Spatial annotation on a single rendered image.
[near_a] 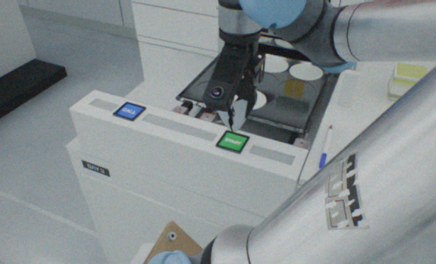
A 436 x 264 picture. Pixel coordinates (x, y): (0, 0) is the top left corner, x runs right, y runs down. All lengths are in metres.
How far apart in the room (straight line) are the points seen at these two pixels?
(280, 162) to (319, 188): 0.48
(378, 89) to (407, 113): 0.77
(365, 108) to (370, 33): 0.44
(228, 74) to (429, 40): 0.29
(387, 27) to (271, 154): 0.37
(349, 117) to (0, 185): 1.89
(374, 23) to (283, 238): 0.31
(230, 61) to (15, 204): 1.70
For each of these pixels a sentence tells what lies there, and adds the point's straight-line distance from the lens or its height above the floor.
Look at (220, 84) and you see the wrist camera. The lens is 0.58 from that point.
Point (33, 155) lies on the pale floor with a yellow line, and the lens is 2.39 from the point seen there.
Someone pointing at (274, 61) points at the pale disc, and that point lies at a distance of 1.18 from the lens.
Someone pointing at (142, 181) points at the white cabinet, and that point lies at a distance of 0.92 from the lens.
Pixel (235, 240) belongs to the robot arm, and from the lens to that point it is 0.27.
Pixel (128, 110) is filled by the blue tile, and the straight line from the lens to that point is 0.85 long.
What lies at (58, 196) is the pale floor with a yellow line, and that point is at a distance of 2.09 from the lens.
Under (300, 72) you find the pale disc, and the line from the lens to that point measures 1.14.
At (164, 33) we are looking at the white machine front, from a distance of 1.44.
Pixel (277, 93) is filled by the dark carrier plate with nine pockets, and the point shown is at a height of 0.90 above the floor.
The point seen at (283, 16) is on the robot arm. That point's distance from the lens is 0.47.
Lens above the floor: 1.44
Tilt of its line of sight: 40 degrees down
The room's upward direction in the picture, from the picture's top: straight up
